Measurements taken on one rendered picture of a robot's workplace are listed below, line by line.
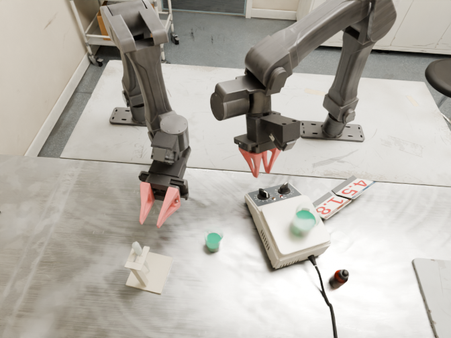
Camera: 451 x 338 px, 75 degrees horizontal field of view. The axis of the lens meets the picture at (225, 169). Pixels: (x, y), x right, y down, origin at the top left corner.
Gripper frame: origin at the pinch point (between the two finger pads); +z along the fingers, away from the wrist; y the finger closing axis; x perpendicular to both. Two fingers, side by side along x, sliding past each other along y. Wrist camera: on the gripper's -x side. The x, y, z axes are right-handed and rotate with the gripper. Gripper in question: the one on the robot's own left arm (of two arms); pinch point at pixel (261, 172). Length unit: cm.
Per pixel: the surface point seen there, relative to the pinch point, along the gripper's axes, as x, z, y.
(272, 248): -10.9, 12.5, -5.8
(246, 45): 206, -15, 134
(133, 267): -5.5, 6.6, -33.2
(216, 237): -0.4, 12.5, -13.9
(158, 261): 2.8, 14.7, -27.3
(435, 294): -31.5, 25.6, 22.5
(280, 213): -7.7, 7.3, -0.8
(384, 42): 132, -6, 238
